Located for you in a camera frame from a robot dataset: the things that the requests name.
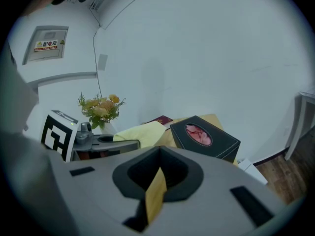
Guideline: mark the dark red hardcover book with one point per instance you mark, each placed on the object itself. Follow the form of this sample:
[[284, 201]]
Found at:
[[162, 120]]

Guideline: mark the yellow artificial flower bouquet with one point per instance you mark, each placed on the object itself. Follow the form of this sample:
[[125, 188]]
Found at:
[[101, 109]]

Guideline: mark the person's left hand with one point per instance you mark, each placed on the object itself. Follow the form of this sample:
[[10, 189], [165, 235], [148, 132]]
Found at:
[[103, 155]]

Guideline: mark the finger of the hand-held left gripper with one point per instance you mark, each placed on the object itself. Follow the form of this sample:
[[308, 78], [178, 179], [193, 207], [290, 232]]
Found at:
[[96, 138], [118, 146]]

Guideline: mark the grey wall plate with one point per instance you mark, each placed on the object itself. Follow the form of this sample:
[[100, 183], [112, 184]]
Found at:
[[102, 62]]

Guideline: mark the black tissue box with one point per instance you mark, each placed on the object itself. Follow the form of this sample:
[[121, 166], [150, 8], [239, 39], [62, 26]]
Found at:
[[221, 149]]

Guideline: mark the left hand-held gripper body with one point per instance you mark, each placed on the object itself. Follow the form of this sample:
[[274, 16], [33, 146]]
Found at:
[[59, 136]]

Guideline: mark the yellow cloth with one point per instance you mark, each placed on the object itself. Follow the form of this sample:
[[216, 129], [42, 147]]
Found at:
[[142, 134]]

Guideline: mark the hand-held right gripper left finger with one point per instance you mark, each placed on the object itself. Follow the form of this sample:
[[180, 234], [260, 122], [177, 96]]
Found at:
[[93, 193]]

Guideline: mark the white metal table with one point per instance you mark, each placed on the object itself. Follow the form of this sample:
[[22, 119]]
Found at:
[[299, 122]]

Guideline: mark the grey electrical distribution box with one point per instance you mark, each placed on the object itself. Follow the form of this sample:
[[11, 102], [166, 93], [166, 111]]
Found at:
[[46, 53]]

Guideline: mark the pink tissue paper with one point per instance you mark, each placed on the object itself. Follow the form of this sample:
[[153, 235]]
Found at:
[[199, 134]]

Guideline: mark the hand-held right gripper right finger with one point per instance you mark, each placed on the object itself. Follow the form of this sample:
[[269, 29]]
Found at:
[[209, 205]]

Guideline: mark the white textured vase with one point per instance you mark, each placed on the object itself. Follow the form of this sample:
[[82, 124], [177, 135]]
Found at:
[[108, 129]]

